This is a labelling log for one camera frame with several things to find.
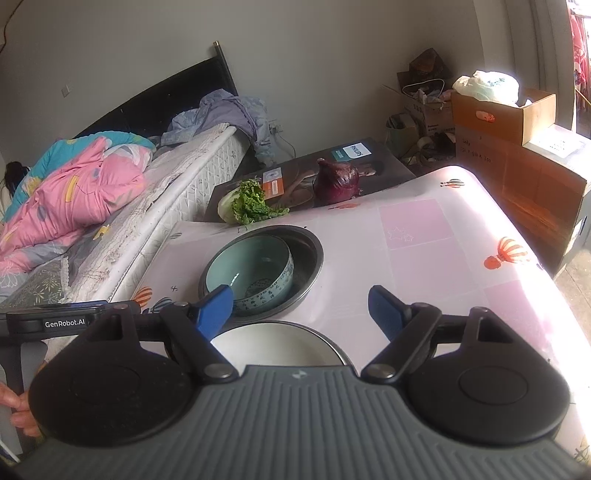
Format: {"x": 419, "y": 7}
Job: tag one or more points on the white power socket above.
{"x": 277, "y": 127}

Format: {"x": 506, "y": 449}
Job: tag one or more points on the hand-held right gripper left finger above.
{"x": 214, "y": 309}

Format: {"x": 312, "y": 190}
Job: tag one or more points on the green floral pillow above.
{"x": 37, "y": 286}

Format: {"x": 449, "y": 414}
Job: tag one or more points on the dark paper bag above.
{"x": 429, "y": 64}

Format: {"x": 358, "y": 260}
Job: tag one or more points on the open cardboard box with clutter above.
{"x": 429, "y": 115}

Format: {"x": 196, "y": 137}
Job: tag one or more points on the pink and blue quilt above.
{"x": 78, "y": 194}

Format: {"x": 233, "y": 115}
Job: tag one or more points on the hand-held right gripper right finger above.
{"x": 385, "y": 311}

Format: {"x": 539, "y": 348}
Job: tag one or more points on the green paper bag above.
{"x": 401, "y": 136}

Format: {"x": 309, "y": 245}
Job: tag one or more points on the large cardboard box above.
{"x": 531, "y": 184}

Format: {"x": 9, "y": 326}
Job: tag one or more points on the brown cardboard box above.
{"x": 503, "y": 124}

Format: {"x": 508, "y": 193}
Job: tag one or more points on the person's left hand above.
{"x": 25, "y": 406}

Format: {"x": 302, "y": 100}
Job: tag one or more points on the grey-blue crumpled clothes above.
{"x": 221, "y": 110}

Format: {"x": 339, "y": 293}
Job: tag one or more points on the white wall switch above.
{"x": 67, "y": 91}

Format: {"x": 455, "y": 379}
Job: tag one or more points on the flat printed carton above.
{"x": 300, "y": 175}

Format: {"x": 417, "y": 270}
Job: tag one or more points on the white ceramic plate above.
{"x": 286, "y": 344}

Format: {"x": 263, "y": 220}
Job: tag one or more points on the white quilted mattress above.
{"x": 184, "y": 184}

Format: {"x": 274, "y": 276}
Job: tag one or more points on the white plastic bag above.
{"x": 489, "y": 85}

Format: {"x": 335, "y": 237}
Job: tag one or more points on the pink hanging clothes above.
{"x": 581, "y": 46}

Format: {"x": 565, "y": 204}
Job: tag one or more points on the teal ceramic bowl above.
{"x": 249, "y": 267}

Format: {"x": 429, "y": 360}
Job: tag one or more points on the black headboard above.
{"x": 161, "y": 92}

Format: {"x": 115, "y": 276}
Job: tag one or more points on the purple cabbage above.
{"x": 337, "y": 182}

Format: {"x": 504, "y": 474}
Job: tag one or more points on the napa cabbage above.
{"x": 251, "y": 203}

